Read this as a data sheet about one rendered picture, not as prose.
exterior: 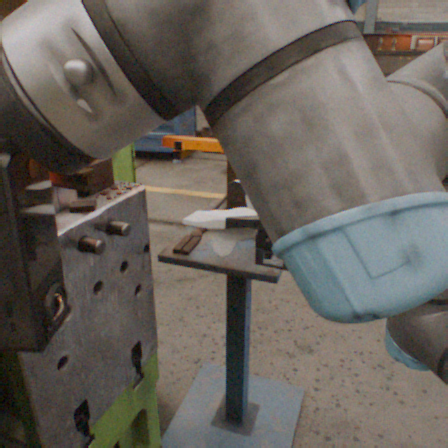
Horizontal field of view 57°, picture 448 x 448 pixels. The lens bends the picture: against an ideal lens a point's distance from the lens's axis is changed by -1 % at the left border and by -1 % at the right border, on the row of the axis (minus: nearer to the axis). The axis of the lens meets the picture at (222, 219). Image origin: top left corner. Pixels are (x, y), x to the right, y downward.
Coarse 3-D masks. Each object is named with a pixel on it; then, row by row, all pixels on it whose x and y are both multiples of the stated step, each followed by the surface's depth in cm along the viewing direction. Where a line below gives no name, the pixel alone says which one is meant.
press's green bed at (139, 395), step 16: (144, 368) 102; (128, 384) 96; (144, 384) 103; (128, 400) 97; (144, 400) 106; (112, 416) 92; (128, 416) 98; (144, 416) 109; (96, 432) 87; (112, 432) 93; (128, 432) 109; (144, 432) 111
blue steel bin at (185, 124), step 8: (184, 112) 440; (192, 112) 475; (176, 120) 416; (184, 120) 446; (192, 120) 474; (160, 128) 425; (168, 128) 423; (176, 128) 420; (184, 128) 445; (192, 128) 480; (144, 136) 431; (152, 136) 429; (160, 136) 427; (192, 136) 477; (136, 144) 437; (144, 144) 435; (152, 144) 434; (160, 144) 432; (176, 160) 432
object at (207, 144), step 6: (162, 138) 95; (168, 138) 95; (174, 138) 94; (180, 138) 94; (186, 138) 94; (192, 138) 94; (198, 138) 94; (204, 138) 94; (210, 138) 94; (162, 144) 96; (168, 144) 95; (174, 144) 95; (186, 144) 94; (192, 144) 93; (198, 144) 93; (204, 144) 92; (210, 144) 92; (216, 144) 91; (204, 150) 93; (210, 150) 92; (216, 150) 92; (222, 150) 91
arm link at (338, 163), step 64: (256, 64) 15; (320, 64) 15; (256, 128) 16; (320, 128) 15; (384, 128) 15; (256, 192) 17; (320, 192) 15; (384, 192) 15; (320, 256) 16; (384, 256) 15
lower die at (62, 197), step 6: (54, 192) 73; (60, 192) 74; (66, 192) 75; (72, 192) 77; (54, 198) 73; (60, 198) 74; (66, 198) 76; (72, 198) 77; (54, 204) 73; (60, 204) 74; (66, 204) 76; (60, 210) 75
